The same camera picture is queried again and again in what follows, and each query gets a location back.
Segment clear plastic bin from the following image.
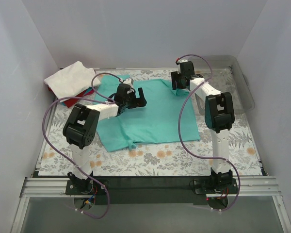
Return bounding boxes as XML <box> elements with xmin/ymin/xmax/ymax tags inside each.
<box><xmin>189</xmin><ymin>55</ymin><xmax>255</xmax><ymax>119</ymax></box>

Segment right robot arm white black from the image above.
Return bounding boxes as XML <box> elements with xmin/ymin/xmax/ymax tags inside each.
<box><xmin>171</xmin><ymin>59</ymin><xmax>235</xmax><ymax>193</ymax></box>

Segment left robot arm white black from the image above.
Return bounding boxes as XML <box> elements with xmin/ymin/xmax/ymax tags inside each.
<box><xmin>63</xmin><ymin>78</ymin><xmax>147</xmax><ymax>194</ymax></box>

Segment teal t shirt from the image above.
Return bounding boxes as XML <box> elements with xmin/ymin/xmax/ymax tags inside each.
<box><xmin>97</xmin><ymin>79</ymin><xmax>200</xmax><ymax>152</ymax></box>

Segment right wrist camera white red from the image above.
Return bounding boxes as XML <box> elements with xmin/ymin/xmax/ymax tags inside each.
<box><xmin>176</xmin><ymin>58</ymin><xmax>188</xmax><ymax>65</ymax></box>

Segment blue folded t shirt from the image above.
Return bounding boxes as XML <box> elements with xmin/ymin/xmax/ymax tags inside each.
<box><xmin>60</xmin><ymin>88</ymin><xmax>94</xmax><ymax>108</ymax></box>

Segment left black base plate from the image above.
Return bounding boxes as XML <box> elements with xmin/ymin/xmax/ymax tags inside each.
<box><xmin>65</xmin><ymin>177</ymin><xmax>110</xmax><ymax>196</ymax></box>

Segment floral table mat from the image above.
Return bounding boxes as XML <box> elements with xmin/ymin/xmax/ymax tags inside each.
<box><xmin>37</xmin><ymin>68</ymin><xmax>262</xmax><ymax>177</ymax></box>

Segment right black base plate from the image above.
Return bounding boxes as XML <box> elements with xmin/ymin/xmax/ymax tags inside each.
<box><xmin>189</xmin><ymin>177</ymin><xmax>238</xmax><ymax>197</ymax></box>

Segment white folded t shirt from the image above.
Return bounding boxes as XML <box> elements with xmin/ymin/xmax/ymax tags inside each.
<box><xmin>44</xmin><ymin>61</ymin><xmax>96</xmax><ymax>99</ymax></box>

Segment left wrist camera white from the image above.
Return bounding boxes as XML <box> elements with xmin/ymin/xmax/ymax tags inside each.
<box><xmin>122</xmin><ymin>78</ymin><xmax>135</xmax><ymax>94</ymax></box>

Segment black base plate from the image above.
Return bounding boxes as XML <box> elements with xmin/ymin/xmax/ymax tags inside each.
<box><xmin>65</xmin><ymin>177</ymin><xmax>110</xmax><ymax>196</ymax></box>
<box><xmin>189</xmin><ymin>177</ymin><xmax>238</xmax><ymax>197</ymax></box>

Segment aluminium front rail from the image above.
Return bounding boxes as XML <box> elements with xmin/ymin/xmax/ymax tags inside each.
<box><xmin>20</xmin><ymin>176</ymin><xmax>282</xmax><ymax>197</ymax></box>

